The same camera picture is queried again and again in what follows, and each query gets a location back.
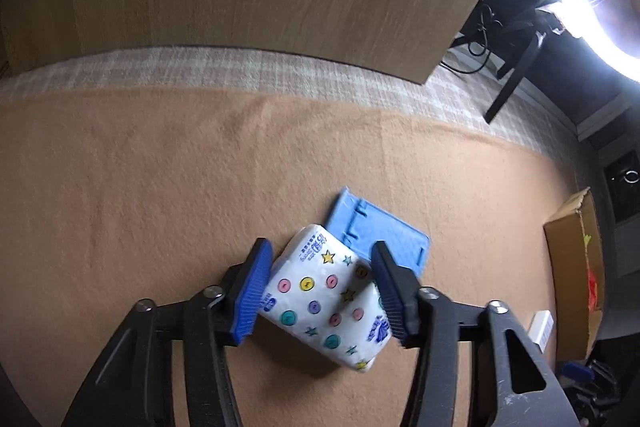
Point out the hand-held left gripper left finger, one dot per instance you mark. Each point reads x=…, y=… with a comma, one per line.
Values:
x=250, y=292

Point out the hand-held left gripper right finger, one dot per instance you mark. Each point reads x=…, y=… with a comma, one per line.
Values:
x=392, y=297

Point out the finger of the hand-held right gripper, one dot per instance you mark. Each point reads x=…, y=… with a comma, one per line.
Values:
x=577, y=371

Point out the white patterned tissue pack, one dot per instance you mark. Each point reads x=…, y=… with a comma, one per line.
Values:
x=320, y=297

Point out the cardboard box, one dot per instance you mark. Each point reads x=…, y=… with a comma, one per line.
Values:
x=565, y=257

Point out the white charger plug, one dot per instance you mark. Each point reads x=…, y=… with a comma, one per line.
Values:
x=541, y=329

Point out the light blue card holder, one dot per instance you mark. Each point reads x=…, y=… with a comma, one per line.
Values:
x=385, y=232

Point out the grey checked mat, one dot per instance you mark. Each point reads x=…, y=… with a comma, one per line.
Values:
x=200, y=67

